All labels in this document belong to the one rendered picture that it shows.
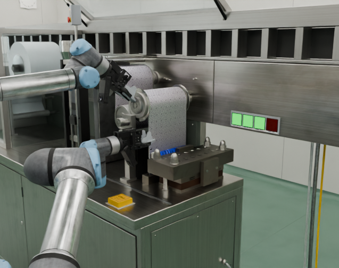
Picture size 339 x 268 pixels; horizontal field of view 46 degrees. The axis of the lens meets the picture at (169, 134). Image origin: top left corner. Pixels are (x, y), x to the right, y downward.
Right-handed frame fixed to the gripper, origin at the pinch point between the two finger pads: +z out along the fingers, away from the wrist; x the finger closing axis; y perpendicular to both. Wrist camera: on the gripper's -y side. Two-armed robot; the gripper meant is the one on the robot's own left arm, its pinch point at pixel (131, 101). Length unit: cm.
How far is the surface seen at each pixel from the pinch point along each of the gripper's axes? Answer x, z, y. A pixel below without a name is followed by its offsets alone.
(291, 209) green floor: 36, 247, 40
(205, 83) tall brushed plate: -10.2, 24.6, 27.9
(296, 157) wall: 64, 267, 100
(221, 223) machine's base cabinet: -31, 55, -26
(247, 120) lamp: -36, 33, 16
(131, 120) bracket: 1.1, 6.0, -6.4
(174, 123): -6.1, 23.0, 4.0
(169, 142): -6.1, 26.3, -4.9
